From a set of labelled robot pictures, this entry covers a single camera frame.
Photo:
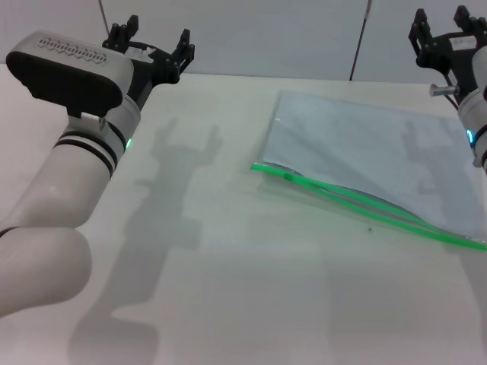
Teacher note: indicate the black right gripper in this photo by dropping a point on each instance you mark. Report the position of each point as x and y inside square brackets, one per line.
[462, 61]

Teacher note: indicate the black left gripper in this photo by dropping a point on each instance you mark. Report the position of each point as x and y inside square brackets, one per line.
[146, 72]

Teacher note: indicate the clear green-zip document bag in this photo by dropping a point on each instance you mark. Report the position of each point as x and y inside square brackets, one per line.
[361, 152]

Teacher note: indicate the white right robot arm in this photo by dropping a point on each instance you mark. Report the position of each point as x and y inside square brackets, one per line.
[477, 118]

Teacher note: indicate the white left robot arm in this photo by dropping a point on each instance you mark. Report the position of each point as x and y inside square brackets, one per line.
[57, 190]

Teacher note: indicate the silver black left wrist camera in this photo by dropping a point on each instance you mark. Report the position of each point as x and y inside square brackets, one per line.
[68, 72]

